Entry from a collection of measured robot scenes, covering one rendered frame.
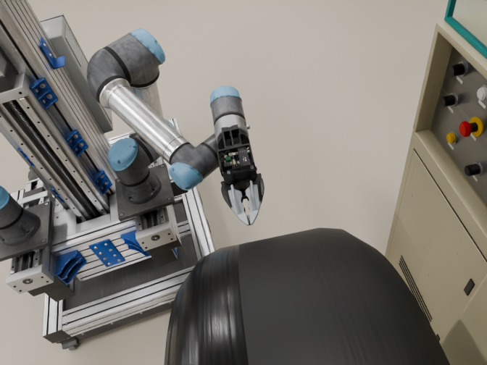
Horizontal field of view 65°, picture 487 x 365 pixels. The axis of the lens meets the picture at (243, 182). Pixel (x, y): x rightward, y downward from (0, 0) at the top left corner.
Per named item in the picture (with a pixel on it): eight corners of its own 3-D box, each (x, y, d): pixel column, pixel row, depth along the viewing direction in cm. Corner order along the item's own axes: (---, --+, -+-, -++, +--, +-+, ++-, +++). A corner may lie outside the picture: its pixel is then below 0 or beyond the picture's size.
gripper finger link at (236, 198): (230, 216, 72) (223, 177, 77) (235, 231, 76) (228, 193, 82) (246, 213, 72) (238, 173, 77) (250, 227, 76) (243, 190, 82)
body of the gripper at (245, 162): (218, 172, 76) (211, 128, 83) (226, 196, 83) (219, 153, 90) (256, 164, 75) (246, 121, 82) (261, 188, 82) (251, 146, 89)
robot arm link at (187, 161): (60, 60, 101) (187, 179, 87) (96, 40, 105) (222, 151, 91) (74, 90, 111) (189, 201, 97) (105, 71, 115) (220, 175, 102)
